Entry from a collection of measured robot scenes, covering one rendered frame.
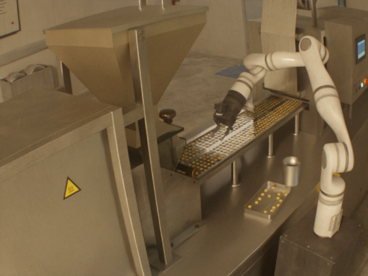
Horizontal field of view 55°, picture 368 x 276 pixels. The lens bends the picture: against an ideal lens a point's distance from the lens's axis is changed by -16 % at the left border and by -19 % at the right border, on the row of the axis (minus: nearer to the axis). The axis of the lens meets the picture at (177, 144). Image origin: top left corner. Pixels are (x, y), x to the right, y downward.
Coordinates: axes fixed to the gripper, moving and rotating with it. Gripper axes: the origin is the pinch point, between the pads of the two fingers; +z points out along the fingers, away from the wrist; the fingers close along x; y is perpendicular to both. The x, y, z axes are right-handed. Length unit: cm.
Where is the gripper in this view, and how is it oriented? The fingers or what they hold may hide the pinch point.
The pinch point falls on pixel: (216, 139)
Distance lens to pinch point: 149.0
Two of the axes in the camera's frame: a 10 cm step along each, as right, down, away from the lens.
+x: 7.3, 2.4, -6.3
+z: -5.2, 7.9, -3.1
